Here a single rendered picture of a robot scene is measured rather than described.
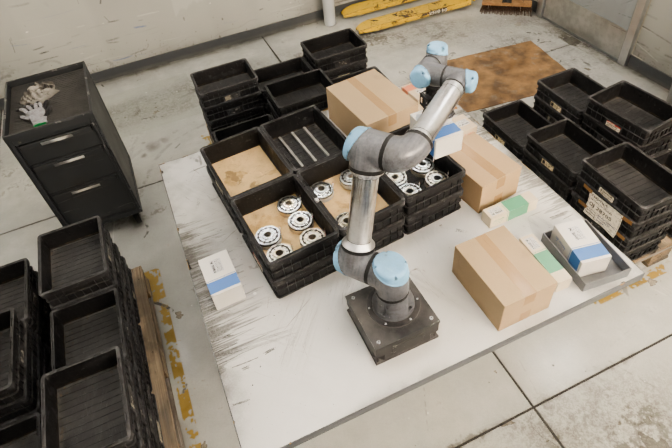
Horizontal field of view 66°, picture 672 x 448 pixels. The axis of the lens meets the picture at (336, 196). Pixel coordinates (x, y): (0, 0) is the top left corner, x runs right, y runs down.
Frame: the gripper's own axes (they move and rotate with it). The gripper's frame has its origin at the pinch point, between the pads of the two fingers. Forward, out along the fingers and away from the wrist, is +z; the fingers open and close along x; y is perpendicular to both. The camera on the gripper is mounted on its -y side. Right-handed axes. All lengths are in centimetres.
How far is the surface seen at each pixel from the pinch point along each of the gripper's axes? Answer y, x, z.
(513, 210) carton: -25.7, -24.0, 35.4
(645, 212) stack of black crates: -41, -88, 54
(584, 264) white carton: -62, -28, 33
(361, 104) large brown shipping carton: 57, 7, 20
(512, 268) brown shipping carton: -56, 1, 25
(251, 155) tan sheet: 55, 66, 27
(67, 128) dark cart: 124, 147, 25
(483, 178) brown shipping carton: -12.3, -17.1, 24.8
